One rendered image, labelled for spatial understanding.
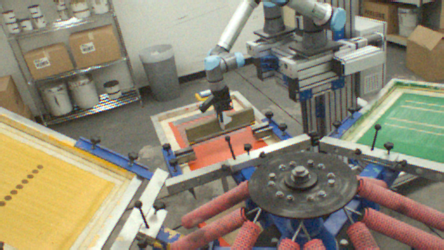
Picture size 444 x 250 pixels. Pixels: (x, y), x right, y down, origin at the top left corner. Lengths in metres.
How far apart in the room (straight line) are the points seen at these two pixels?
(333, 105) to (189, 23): 3.24
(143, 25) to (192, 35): 0.69
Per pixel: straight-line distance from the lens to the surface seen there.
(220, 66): 1.79
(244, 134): 2.09
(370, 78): 2.80
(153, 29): 5.48
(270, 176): 1.13
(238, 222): 1.12
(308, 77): 2.33
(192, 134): 1.88
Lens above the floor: 1.98
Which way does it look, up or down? 27 degrees down
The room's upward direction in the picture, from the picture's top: 11 degrees counter-clockwise
